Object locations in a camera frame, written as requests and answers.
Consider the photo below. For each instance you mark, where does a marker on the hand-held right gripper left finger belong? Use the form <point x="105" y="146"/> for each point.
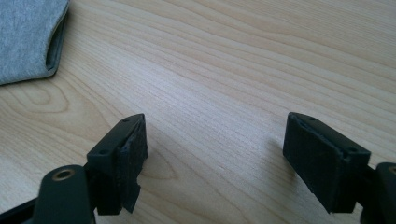
<point x="120" y="161"/>

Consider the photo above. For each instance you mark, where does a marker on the grey cloth garment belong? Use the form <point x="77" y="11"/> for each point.
<point x="26" y="37"/>

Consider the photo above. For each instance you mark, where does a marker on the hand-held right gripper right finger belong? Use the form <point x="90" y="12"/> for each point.
<point x="323" y="165"/>

